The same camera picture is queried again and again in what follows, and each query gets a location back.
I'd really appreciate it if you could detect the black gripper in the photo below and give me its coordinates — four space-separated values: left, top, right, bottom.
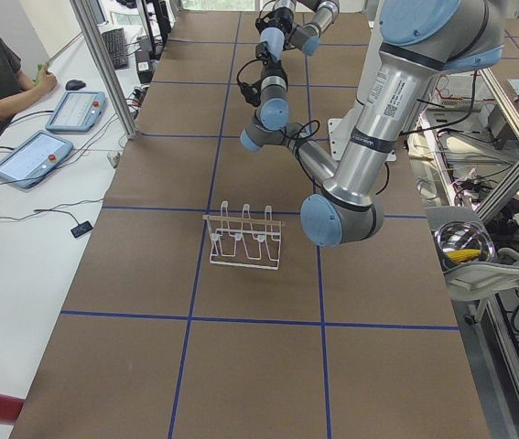
259 53 287 91
255 5 296 45

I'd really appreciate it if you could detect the light blue plastic cup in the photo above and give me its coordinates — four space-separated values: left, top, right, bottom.
260 27 285 61

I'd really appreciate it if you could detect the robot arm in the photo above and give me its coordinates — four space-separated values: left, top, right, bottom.
255 0 340 60
240 1 507 247

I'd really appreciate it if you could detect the black keyboard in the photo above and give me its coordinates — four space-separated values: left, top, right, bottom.
101 27 128 70

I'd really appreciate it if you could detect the far teach pendant tablet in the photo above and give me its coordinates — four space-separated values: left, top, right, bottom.
45 91 106 133

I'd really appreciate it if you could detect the teach pendant tablet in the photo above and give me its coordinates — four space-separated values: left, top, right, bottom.
45 91 106 133
0 131 73 189

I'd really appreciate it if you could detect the black computer mouse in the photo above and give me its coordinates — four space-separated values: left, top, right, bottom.
65 80 86 91

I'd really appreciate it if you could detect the small black puck device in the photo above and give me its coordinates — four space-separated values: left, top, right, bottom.
70 221 93 238

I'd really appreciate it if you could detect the pot with yellow corn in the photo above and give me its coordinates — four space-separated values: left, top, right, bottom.
434 221 496 272

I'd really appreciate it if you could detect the near teach pendant tablet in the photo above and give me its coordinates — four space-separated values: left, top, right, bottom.
0 131 73 189

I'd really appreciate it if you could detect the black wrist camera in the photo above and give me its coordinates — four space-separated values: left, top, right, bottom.
236 71 262 108

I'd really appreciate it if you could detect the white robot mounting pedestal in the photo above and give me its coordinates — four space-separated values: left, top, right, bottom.
327 0 398 162

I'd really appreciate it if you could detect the white wire cup holder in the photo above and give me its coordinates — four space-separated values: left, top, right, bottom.
202 200 285 271

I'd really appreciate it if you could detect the aluminium frame post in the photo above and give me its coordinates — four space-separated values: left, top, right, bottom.
70 0 137 140

